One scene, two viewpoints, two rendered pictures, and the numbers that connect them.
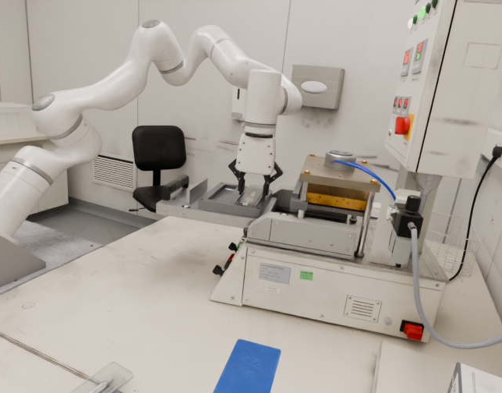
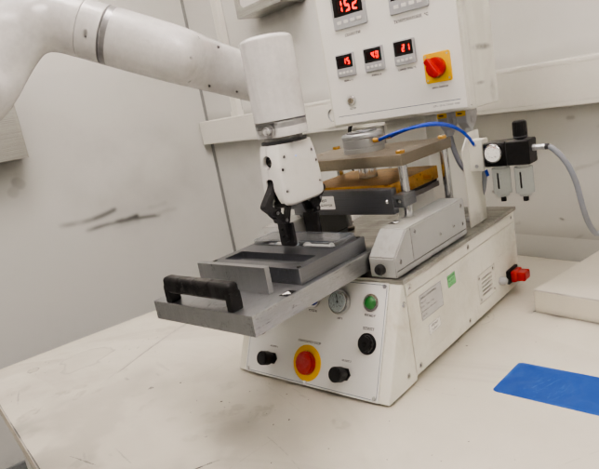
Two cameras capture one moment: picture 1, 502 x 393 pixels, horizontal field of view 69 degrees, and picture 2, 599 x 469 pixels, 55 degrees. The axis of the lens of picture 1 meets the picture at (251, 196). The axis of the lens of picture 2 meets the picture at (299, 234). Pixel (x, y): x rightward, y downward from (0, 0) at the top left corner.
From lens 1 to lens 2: 0.92 m
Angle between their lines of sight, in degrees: 55
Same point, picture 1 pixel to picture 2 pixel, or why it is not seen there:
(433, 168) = (482, 98)
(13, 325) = not seen: outside the picture
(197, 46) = (39, 30)
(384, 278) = (489, 235)
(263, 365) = (550, 376)
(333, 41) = not seen: outside the picture
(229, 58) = (171, 33)
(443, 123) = (476, 50)
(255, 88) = (282, 62)
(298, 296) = (452, 314)
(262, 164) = (312, 180)
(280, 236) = (420, 247)
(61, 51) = not seen: outside the picture
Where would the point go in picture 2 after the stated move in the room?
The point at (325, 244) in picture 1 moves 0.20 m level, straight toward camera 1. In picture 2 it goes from (449, 229) to (566, 232)
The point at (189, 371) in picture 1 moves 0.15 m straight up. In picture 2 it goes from (564, 435) to (554, 328)
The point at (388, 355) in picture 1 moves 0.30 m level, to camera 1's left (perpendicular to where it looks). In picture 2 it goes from (561, 290) to (534, 365)
